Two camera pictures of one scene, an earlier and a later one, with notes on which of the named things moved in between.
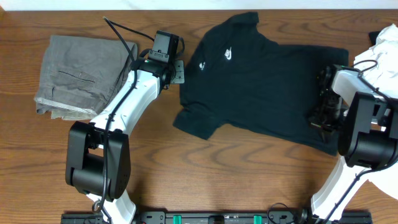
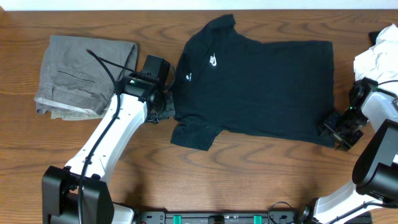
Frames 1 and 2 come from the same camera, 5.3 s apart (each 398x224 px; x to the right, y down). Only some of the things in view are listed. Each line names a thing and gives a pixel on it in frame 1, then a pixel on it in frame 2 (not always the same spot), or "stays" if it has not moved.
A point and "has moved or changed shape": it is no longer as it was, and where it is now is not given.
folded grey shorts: [80, 76] stays
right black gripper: [324, 130] -> [346, 143]
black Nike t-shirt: [238, 76] has moved or changed shape
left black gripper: [180, 66] -> [170, 111]
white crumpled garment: [378, 64] stays
